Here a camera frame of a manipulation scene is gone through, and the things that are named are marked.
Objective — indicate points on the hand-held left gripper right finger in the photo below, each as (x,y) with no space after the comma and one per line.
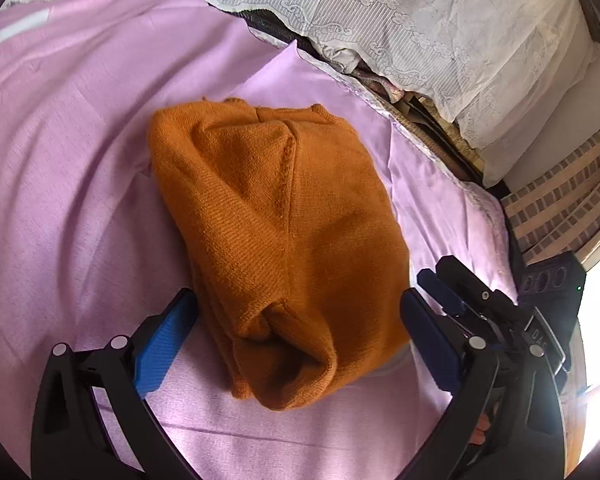
(430,342)

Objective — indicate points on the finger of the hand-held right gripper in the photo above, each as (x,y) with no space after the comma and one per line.
(437,290)
(462,277)

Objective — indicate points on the pink floral cloth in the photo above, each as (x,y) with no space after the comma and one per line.
(385,87)

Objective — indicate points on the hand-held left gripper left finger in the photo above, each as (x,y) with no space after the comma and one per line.
(167,340)

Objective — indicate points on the white pillow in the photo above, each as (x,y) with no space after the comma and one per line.
(530,125)

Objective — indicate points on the orange knit sweater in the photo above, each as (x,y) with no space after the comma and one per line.
(280,235)

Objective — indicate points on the pale beige cloth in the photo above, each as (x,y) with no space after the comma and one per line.
(341,59)

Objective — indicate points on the white lace cloth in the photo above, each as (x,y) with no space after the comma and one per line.
(380,5)

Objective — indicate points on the person's right hand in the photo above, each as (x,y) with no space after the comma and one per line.
(481,426)

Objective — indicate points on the woven straw mat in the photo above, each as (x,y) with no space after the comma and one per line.
(430,122)

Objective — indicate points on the pink bed sheet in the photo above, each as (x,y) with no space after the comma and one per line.
(55,185)

